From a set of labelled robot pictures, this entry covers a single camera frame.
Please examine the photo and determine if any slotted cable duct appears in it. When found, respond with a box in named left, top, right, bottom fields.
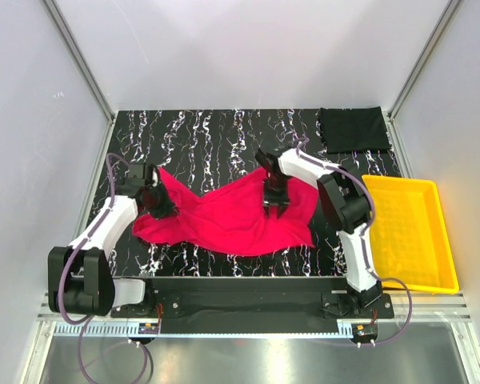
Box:
left=54, top=318, right=357, bottom=337

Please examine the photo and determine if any aluminium frame post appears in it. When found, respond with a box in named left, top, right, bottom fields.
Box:
left=41, top=0, right=115, bottom=123
left=387, top=0, right=464, bottom=122

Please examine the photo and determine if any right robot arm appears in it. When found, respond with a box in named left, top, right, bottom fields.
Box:
left=255, top=147, right=382, bottom=317

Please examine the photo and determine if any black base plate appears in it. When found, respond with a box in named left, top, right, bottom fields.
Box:
left=108, top=277, right=394, bottom=323

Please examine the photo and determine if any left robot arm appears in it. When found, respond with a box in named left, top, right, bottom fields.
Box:
left=47, top=163, right=177, bottom=325

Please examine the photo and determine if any left connector block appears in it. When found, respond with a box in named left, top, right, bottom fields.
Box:
left=138, top=322, right=160, bottom=334

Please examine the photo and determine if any right aluminium frame post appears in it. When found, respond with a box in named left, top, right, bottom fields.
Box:
left=387, top=0, right=464, bottom=122

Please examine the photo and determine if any left aluminium frame post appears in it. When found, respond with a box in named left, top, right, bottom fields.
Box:
left=41, top=0, right=115, bottom=123

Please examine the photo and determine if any connector block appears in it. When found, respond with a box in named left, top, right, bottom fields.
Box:
left=138, top=322, right=160, bottom=334
left=354, top=323, right=378, bottom=338

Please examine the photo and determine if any yellow plastic bin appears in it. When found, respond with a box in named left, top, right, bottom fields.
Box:
left=362, top=174, right=459, bottom=294

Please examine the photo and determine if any right connector block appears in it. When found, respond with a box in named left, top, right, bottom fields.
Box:
left=354, top=323, right=378, bottom=338

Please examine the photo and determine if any pink t shirt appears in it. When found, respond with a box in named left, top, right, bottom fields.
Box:
left=132, top=168, right=318, bottom=257

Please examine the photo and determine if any folded black t shirt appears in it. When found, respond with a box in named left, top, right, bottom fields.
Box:
left=318, top=106, right=391, bottom=154

